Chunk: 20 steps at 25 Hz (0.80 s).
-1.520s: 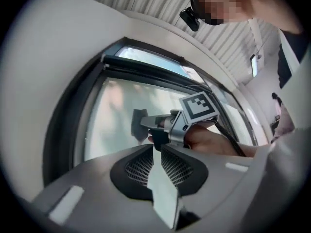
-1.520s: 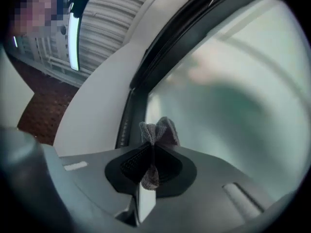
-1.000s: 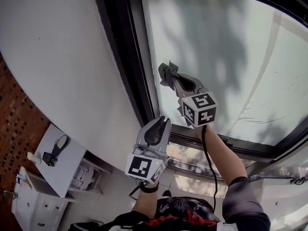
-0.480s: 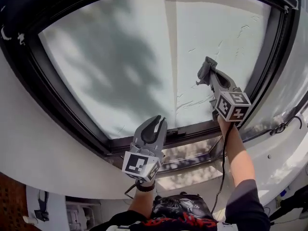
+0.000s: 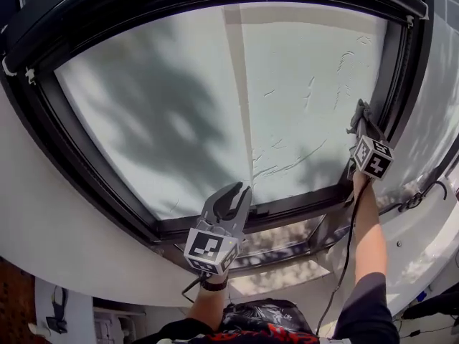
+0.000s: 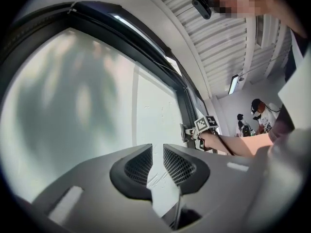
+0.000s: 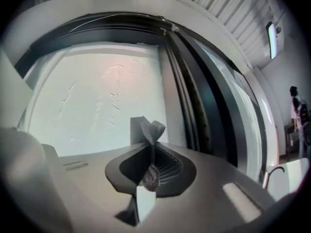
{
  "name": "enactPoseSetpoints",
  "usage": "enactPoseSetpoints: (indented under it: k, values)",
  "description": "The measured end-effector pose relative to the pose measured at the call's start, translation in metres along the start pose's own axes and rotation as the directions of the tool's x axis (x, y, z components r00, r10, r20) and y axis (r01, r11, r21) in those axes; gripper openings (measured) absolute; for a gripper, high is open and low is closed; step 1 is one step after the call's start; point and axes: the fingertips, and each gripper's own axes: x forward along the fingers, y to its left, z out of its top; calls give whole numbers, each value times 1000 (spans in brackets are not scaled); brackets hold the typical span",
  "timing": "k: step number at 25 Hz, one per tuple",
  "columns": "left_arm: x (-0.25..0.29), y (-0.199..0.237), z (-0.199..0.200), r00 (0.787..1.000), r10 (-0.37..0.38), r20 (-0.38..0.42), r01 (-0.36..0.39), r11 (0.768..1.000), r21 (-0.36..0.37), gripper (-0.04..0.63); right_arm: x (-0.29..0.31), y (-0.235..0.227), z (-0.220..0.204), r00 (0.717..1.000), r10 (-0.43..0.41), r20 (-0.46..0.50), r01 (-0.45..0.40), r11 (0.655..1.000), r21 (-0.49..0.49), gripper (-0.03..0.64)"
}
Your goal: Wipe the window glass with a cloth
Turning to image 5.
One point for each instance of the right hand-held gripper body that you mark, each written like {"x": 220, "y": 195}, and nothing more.
{"x": 373, "y": 160}

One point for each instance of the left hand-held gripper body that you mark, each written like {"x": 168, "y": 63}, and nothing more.
{"x": 206, "y": 247}

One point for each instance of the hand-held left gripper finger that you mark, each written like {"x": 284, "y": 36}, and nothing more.
{"x": 242, "y": 217}
{"x": 209, "y": 206}

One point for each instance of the grey cloth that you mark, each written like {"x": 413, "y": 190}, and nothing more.
{"x": 362, "y": 111}

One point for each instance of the frosted window glass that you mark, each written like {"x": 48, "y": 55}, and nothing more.
{"x": 215, "y": 84}

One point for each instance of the person's right forearm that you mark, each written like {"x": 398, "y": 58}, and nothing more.
{"x": 369, "y": 235}

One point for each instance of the person's left forearm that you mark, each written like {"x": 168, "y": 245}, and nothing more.
{"x": 208, "y": 310}

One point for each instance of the dark brown wristband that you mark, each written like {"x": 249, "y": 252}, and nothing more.
{"x": 213, "y": 285}

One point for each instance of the black metal hook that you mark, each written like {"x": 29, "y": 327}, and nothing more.
{"x": 416, "y": 198}

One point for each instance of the white board panel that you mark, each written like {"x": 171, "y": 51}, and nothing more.
{"x": 423, "y": 249}

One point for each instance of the white storage shelf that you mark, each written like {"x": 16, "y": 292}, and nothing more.
{"x": 114, "y": 326}

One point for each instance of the white side table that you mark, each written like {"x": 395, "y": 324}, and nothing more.
{"x": 77, "y": 317}

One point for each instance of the person's black printed shirt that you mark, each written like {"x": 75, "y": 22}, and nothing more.
{"x": 365, "y": 310}

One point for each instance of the black-framed glass window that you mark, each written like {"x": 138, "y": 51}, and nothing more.
{"x": 107, "y": 9}

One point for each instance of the white frame end clip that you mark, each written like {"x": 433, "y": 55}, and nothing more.
{"x": 30, "y": 76}
{"x": 9, "y": 68}

